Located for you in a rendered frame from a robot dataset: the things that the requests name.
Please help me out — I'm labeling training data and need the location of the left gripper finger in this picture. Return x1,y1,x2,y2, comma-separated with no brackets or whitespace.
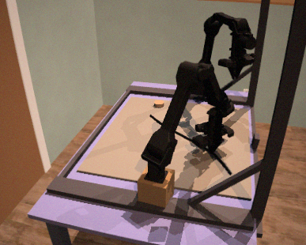
213,138,225,153
208,142,216,154

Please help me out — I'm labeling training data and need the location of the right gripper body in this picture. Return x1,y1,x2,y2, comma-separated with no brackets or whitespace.
218,47,246,67

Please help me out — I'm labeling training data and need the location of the black metal frame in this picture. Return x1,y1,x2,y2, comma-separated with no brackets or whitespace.
187,0,306,220

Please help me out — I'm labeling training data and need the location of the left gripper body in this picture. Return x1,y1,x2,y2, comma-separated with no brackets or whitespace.
192,122,234,149

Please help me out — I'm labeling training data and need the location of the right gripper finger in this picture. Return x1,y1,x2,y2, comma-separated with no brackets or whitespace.
235,64,245,79
228,66,238,80

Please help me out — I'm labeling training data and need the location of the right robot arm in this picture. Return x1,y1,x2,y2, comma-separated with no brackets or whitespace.
198,13,257,66

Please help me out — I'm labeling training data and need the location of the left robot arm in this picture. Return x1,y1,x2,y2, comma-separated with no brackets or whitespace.
141,61,235,183

